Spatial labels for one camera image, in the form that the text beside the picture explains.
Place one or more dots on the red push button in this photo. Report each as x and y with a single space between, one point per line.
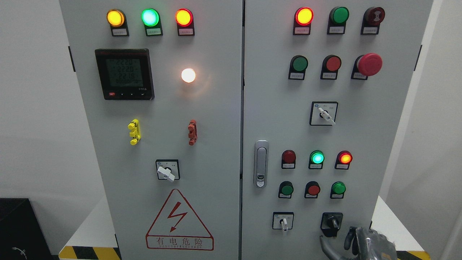
330 66
312 190

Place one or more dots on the grey electrical cabinet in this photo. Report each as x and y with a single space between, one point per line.
241 53

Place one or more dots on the white lit indicator lamp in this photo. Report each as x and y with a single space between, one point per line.
188 75

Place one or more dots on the white selector switch upper right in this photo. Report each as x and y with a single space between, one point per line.
323 113

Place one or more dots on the black digital power meter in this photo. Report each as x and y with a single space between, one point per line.
125 74

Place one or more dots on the yellow terminal connector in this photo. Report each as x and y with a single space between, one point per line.
134 131

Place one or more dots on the green lit indicator middle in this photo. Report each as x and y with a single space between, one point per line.
316 160

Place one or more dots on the black box lower left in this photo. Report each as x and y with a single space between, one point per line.
21 237

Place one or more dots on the yellow indicator light top left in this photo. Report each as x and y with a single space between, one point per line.
117 22

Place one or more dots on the red indicator light right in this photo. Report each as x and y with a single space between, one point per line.
343 160

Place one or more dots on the red lit light right door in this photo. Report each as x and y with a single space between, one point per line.
302 21

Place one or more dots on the white selector switch left door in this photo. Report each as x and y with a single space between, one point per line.
168 169

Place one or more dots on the white platform with hazard stripes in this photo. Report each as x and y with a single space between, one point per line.
95 239

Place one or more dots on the green push button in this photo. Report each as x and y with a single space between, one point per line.
298 66
285 190

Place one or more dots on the red terminal connector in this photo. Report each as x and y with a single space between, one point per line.
192 135

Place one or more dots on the red emergency stop button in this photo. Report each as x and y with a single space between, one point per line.
366 65

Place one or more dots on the orange-red lit indicator light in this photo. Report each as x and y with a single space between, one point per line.
185 23

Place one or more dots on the green push button lower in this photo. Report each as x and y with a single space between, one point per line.
285 190

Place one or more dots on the silver door lock handle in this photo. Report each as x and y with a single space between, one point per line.
261 150

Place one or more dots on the red push button upper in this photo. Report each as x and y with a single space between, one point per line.
330 66

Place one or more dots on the dark red indicator light left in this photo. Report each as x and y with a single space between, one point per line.
288 159

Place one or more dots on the white selector switch lower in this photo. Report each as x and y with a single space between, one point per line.
283 220

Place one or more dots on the black rotary knob switch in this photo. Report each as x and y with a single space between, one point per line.
331 223

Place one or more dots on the green indicator top right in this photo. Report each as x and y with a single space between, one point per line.
337 20

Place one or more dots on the green push button upper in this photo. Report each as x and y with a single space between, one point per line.
298 66

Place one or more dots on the red electrical hazard sticker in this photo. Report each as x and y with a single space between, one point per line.
178 227

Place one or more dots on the green illuminated button lower right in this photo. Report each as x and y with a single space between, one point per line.
337 190

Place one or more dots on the red push button lower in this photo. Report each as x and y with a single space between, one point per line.
312 190

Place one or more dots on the white selector switch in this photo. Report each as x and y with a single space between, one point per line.
283 220
323 113

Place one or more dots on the green lit indicator light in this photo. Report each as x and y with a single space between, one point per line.
152 22

